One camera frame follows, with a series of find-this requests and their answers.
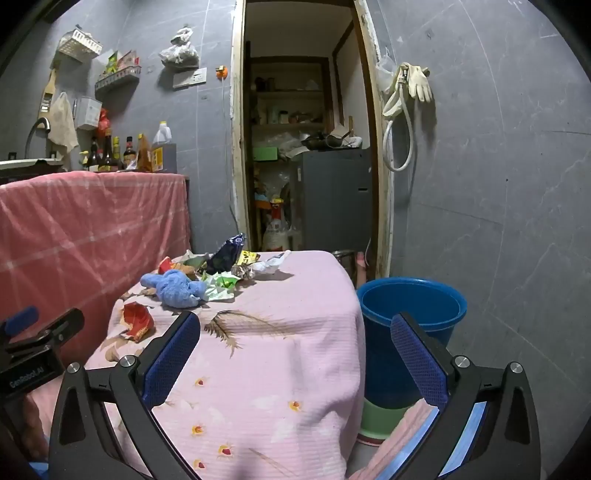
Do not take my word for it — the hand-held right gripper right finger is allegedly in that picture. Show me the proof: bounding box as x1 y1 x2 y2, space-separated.
390 311 542 480

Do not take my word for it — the curved metal faucet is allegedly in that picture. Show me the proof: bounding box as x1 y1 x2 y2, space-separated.
25 117 51 160

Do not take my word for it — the wooden pantry shelf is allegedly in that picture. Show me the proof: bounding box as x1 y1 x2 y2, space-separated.
247 56 334 153

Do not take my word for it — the cream rubber glove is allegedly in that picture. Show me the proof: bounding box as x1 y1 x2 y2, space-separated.
409 65 434 103
382 65 409 117

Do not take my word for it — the white green wrapper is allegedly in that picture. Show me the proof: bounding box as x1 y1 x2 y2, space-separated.
178 250 211 273

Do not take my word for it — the white sack red print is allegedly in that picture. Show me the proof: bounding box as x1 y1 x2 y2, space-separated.
262 217 291 252

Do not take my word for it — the white sink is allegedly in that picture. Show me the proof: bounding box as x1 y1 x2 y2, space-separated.
0 158 64 175

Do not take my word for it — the green paper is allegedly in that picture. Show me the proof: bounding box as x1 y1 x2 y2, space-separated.
201 271 241 303

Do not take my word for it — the grey cabinet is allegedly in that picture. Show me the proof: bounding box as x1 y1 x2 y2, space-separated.
293 148 375 252

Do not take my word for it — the black wok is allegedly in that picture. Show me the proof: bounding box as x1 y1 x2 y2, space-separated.
302 131 345 151

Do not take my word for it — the clear plastic bag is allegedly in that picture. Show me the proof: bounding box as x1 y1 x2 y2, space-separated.
375 54 399 93

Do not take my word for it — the blue plastic bucket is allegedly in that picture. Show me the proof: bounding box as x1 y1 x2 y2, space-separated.
356 277 468 411

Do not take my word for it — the pink checked cloth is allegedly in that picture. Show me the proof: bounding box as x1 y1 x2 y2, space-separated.
0 171 192 365

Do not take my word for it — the grey wall rack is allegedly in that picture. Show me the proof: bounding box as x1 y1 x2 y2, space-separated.
95 66 141 95

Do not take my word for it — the green plastic basin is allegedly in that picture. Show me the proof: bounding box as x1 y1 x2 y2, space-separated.
358 397 419 446

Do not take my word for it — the pink floral blanket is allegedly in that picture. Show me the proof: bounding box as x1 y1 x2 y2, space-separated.
25 250 368 480

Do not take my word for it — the dark blue snack bag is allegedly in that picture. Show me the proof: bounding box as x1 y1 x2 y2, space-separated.
203 233 246 276

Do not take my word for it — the hanging filled plastic bag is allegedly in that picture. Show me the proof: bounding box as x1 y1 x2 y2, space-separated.
159 27 200 69

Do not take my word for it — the white wall basket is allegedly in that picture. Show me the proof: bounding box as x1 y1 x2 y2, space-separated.
58 28 103 61

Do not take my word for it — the white hose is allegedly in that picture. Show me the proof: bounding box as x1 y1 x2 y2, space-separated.
382 69 416 173

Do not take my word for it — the steel pot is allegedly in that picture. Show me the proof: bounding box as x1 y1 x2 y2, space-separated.
332 249 357 273

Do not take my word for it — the wooden door frame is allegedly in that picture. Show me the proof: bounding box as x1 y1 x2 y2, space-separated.
229 0 393 280

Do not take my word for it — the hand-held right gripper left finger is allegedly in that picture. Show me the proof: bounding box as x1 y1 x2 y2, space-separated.
48 310 202 480

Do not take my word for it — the white wall socket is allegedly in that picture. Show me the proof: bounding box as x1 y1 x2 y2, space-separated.
172 67 208 90

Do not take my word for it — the red snack wrapper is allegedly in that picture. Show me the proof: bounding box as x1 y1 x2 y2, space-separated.
121 302 156 342

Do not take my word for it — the beige towel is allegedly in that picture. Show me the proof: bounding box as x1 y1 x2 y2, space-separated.
48 92 80 153

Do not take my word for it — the tall dark sauce bottle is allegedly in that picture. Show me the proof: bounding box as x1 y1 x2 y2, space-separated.
99 129 120 173

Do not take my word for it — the white paper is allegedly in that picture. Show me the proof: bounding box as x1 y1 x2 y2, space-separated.
253 250 293 274

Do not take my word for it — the white wall box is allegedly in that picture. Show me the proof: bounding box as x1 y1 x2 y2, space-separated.
74 96 103 130

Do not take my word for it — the wooden board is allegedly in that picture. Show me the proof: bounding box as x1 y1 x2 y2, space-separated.
41 69 58 112

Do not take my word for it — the plastic jug with dark liquid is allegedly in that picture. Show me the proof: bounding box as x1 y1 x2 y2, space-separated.
151 121 177 174

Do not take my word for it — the orange brown pouch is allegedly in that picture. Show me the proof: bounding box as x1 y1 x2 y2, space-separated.
136 134 154 173

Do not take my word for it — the red capped sauce bottle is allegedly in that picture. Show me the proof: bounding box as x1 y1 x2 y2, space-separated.
122 135 138 171

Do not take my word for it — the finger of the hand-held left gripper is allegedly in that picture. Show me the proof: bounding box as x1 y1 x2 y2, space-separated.
8 308 85 357
0 305 40 342

